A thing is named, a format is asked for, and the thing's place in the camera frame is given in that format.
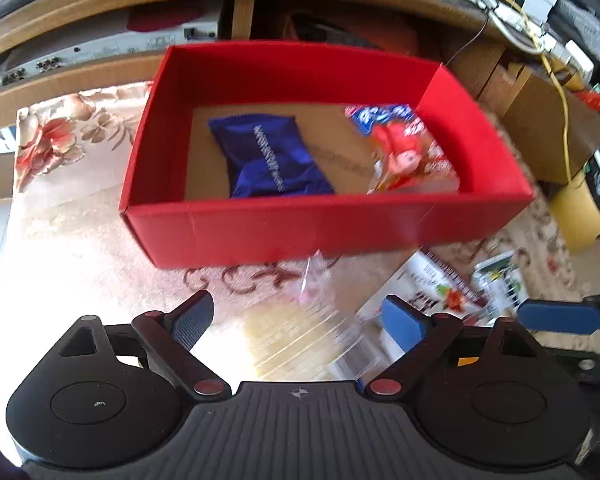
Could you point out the dark red cloth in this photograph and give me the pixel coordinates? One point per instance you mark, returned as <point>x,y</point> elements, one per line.
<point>160,17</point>

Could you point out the silver audio device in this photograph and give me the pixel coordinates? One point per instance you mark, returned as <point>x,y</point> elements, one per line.
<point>105,50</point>

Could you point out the navy blue snack packet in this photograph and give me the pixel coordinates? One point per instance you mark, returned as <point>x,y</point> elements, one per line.
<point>270,155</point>

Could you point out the white green black snack packet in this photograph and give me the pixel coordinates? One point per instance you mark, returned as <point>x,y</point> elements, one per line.
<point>500,280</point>

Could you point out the white power strip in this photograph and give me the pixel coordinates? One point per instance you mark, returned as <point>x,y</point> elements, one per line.
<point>555,45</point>

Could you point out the red white cartoon snack packet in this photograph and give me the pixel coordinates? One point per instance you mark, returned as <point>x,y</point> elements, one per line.
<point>405,150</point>

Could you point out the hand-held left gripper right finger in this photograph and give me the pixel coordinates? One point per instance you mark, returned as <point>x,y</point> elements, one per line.
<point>402,322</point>

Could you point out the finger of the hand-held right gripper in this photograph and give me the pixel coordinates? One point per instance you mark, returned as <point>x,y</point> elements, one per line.
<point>560,317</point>

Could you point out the red cardboard box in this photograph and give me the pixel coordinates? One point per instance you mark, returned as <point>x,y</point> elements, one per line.
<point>330,230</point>

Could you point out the clear wafer packet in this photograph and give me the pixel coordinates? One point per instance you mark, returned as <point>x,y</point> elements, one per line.
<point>300,330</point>

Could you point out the white printed snack packet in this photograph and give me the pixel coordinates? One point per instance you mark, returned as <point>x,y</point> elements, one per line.
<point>425,280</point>

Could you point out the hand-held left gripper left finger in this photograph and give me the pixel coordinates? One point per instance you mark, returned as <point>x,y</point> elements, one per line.
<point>195,317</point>

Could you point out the brown cardboard carton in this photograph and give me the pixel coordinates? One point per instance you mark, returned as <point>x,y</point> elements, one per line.
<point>545,120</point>

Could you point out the floral blanket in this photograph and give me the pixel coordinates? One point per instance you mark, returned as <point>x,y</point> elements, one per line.
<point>80,240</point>

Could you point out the yellow bin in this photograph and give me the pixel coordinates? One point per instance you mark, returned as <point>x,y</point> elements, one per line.
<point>580,215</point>

